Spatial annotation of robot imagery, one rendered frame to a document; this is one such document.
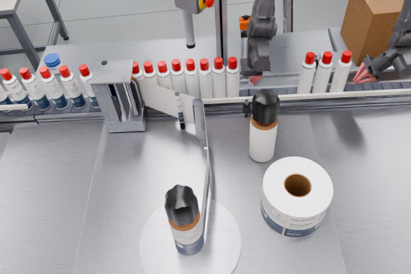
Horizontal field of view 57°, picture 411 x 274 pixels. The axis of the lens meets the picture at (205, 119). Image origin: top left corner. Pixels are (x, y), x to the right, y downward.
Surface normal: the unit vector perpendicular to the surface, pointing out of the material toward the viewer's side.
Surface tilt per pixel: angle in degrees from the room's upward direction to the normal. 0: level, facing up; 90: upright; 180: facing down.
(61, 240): 0
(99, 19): 0
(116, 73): 0
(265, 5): 62
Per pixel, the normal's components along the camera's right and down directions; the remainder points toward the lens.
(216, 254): -0.06, -0.64
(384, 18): 0.07, 0.77
